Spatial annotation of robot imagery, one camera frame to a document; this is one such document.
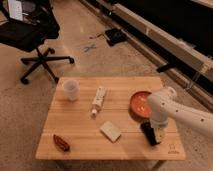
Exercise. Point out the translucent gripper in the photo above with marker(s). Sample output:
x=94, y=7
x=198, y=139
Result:
x=159, y=132

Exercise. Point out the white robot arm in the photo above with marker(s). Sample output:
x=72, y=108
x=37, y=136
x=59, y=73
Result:
x=163, y=106

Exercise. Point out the white sponge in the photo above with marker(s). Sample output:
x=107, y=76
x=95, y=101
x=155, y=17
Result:
x=111, y=131

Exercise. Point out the orange bowl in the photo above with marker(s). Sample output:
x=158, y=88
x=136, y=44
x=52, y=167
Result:
x=139, y=105

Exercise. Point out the white tube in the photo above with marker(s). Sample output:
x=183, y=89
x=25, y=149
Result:
x=98, y=100

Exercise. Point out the wooden table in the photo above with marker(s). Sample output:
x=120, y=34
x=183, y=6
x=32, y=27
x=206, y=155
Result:
x=74, y=123

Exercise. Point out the red-brown chili pepper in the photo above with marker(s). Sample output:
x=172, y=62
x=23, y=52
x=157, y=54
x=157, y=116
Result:
x=63, y=145

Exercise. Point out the white cup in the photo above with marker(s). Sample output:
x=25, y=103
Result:
x=70, y=88

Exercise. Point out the black bag on floor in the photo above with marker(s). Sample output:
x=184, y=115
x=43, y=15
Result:
x=115, y=36

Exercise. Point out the black office chair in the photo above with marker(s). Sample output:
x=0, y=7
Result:
x=29, y=36

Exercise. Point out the white paper on chair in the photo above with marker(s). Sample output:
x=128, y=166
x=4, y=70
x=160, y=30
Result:
x=15, y=9

